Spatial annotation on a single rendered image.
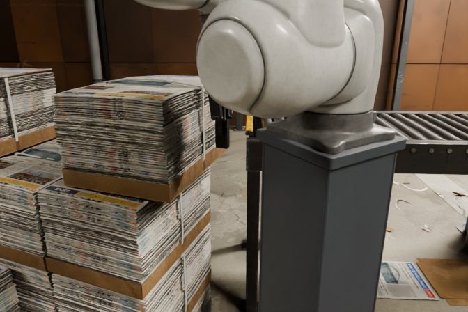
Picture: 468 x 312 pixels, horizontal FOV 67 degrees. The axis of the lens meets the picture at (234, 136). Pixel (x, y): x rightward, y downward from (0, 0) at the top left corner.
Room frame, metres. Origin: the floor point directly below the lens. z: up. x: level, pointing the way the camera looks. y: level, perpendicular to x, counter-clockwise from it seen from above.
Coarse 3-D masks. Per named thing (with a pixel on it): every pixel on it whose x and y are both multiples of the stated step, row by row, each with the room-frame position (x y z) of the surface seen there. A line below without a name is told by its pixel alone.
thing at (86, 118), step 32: (64, 96) 0.77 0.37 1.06; (96, 96) 0.74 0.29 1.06; (128, 96) 0.73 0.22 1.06; (160, 96) 0.73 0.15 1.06; (192, 96) 0.83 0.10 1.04; (64, 128) 0.76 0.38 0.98; (96, 128) 0.74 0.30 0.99; (128, 128) 0.71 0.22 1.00; (160, 128) 0.69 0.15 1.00; (192, 128) 0.82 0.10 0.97; (64, 160) 0.77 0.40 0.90; (96, 160) 0.74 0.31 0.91; (128, 160) 0.71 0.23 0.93; (160, 160) 0.69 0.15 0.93; (192, 160) 0.80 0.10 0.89
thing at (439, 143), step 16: (256, 144) 1.25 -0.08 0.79; (416, 144) 1.22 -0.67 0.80; (432, 144) 1.21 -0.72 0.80; (448, 144) 1.21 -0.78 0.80; (464, 144) 1.21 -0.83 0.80; (256, 160) 1.25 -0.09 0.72; (400, 160) 1.22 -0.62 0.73; (416, 160) 1.22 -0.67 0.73; (432, 160) 1.21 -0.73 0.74; (448, 160) 1.21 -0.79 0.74; (464, 160) 1.21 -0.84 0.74
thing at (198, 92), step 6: (126, 84) 0.90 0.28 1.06; (132, 84) 0.90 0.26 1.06; (138, 84) 0.91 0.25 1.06; (144, 84) 0.91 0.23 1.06; (150, 84) 0.91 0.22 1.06; (156, 84) 0.91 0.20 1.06; (162, 84) 0.91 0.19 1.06; (168, 84) 0.91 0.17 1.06; (174, 84) 0.91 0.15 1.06; (180, 84) 0.91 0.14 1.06; (198, 90) 0.86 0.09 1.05; (204, 90) 0.89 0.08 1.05; (198, 96) 0.87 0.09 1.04; (204, 96) 0.89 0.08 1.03; (198, 102) 0.87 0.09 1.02; (198, 108) 0.87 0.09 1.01; (204, 108) 0.88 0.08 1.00; (198, 114) 0.85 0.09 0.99; (204, 114) 0.89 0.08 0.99; (198, 120) 0.86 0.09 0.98; (198, 126) 0.85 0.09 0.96; (198, 132) 0.85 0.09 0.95; (198, 138) 0.84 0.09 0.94; (198, 144) 0.84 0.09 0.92; (198, 156) 0.85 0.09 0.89
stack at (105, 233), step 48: (48, 144) 1.11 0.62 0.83; (0, 192) 0.80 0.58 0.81; (48, 192) 0.75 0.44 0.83; (96, 192) 0.75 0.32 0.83; (192, 192) 0.90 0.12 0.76; (0, 240) 0.81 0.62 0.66; (48, 240) 0.75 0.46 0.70; (96, 240) 0.71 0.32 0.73; (144, 240) 0.69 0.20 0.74; (48, 288) 0.77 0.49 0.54; (96, 288) 0.71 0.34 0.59; (192, 288) 0.88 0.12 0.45
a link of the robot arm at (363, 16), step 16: (352, 0) 0.59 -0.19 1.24; (368, 0) 0.60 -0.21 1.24; (352, 16) 0.57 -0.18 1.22; (368, 16) 0.59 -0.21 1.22; (352, 32) 0.55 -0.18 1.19; (368, 32) 0.58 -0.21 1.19; (368, 48) 0.57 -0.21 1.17; (368, 64) 0.58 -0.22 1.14; (352, 80) 0.55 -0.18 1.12; (368, 80) 0.59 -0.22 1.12; (336, 96) 0.56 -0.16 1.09; (352, 96) 0.58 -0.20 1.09; (368, 96) 0.60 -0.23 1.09; (320, 112) 0.60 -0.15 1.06; (336, 112) 0.59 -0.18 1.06; (352, 112) 0.59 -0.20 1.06
